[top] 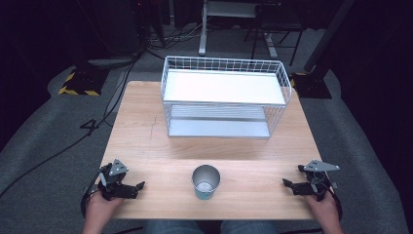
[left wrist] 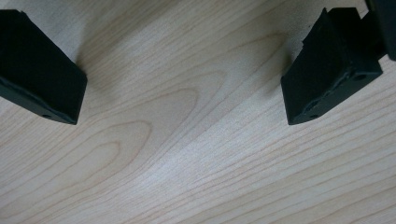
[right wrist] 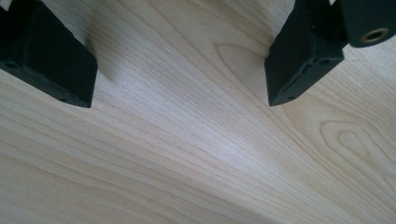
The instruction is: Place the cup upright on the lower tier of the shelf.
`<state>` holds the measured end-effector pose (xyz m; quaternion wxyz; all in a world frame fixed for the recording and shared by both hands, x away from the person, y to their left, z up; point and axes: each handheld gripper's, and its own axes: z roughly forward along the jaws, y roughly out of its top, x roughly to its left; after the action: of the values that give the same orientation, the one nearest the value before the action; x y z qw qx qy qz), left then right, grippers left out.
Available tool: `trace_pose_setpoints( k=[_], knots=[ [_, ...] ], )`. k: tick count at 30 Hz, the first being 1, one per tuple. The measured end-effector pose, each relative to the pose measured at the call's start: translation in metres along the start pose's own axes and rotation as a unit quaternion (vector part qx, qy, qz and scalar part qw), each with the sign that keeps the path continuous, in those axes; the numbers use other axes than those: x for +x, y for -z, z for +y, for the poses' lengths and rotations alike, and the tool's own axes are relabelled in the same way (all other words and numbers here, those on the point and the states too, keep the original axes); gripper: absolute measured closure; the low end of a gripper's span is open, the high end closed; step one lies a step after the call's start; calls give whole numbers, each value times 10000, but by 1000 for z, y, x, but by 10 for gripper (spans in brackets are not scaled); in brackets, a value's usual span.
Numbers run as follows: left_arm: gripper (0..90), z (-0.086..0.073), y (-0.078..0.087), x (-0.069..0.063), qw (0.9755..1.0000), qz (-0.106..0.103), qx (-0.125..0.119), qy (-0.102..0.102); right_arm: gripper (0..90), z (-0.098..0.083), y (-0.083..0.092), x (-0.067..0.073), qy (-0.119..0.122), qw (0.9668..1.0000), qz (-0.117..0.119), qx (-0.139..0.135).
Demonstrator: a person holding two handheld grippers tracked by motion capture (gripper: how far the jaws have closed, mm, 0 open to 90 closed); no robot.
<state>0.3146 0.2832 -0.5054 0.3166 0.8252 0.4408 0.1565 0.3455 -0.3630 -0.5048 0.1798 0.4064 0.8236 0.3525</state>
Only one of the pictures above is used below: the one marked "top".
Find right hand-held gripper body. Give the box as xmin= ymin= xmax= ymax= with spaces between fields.
xmin=297 ymin=159 xmax=341 ymax=201

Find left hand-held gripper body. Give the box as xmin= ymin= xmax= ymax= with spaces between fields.
xmin=97 ymin=158 xmax=130 ymax=201

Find metal cup with teal base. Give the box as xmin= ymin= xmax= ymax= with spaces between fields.
xmin=191 ymin=164 xmax=222 ymax=201

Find white wire shelf rack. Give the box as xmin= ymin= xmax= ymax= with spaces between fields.
xmin=160 ymin=55 xmax=293 ymax=139

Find person's right hand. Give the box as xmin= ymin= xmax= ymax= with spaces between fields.
xmin=304 ymin=190 xmax=343 ymax=226

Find person's left hand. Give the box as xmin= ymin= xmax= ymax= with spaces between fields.
xmin=85 ymin=190 xmax=125 ymax=227

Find person's legs in jeans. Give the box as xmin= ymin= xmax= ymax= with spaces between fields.
xmin=143 ymin=219 xmax=281 ymax=234

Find dark metal stand pole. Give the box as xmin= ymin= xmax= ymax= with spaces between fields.
xmin=303 ymin=0 xmax=357 ymax=74

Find black chair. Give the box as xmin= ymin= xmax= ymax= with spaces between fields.
xmin=243 ymin=2 xmax=308 ymax=67

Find right hand-held gripper cable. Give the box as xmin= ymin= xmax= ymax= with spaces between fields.
xmin=319 ymin=180 xmax=344 ymax=222

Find hand-held gripper cable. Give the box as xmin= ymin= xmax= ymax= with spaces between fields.
xmin=80 ymin=169 xmax=105 ymax=219
xmin=319 ymin=180 xmax=344 ymax=222

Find left hand-held gripper cable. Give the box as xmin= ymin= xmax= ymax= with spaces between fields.
xmin=80 ymin=169 xmax=105 ymax=219

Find long black floor cable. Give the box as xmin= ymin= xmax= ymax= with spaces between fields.
xmin=0 ymin=53 xmax=142 ymax=200

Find black yellow striped base plate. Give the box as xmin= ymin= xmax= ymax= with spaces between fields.
xmin=57 ymin=65 xmax=110 ymax=98
xmin=289 ymin=71 xmax=333 ymax=99

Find bundle of floor cables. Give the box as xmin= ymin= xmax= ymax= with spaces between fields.
xmin=142 ymin=19 xmax=208 ymax=61

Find white desk frame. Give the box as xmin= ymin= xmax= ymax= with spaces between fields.
xmin=198 ymin=0 xmax=279 ymax=59

